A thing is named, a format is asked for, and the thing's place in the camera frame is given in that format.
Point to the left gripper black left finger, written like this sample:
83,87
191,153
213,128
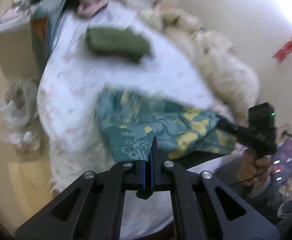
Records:
90,208

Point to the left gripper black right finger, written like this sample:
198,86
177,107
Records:
203,206

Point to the teal yellow patterned pants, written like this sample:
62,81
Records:
129,122

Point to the right hand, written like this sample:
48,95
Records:
253,171

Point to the beige crumpled blanket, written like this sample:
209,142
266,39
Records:
232,81

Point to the white floral bed sheet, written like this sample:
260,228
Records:
73,79

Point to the folded olive green garment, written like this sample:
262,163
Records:
125,43

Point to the beige bedside cabinet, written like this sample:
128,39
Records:
17,58

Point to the teal padded headboard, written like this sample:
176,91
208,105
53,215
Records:
44,22

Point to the red wall decoration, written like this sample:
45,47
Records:
281,55

